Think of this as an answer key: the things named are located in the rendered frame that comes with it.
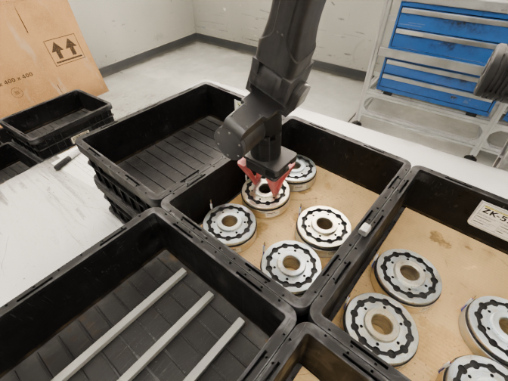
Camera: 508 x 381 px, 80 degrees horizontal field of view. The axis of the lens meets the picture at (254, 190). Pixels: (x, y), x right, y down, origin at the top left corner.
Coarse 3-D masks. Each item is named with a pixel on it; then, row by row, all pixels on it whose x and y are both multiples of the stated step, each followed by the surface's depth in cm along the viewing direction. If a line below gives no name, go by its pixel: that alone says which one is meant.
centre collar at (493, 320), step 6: (498, 312) 44; (504, 312) 44; (492, 318) 43; (498, 318) 43; (504, 318) 44; (492, 324) 43; (498, 324) 43; (498, 330) 42; (498, 336) 42; (504, 336) 42
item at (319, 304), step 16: (432, 176) 57; (448, 176) 57; (400, 192) 55; (480, 192) 53; (384, 208) 51; (368, 240) 46; (352, 256) 44; (336, 272) 42; (336, 288) 40; (320, 304) 38; (320, 320) 37; (336, 336) 35; (368, 352) 34; (384, 368) 33
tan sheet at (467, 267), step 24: (408, 216) 63; (384, 240) 58; (408, 240) 58; (432, 240) 58; (456, 240) 58; (432, 264) 54; (456, 264) 54; (480, 264) 54; (504, 264) 54; (360, 288) 51; (456, 288) 51; (480, 288) 51; (504, 288) 51; (432, 312) 48; (456, 312) 48; (432, 336) 45; (456, 336) 45; (432, 360) 43
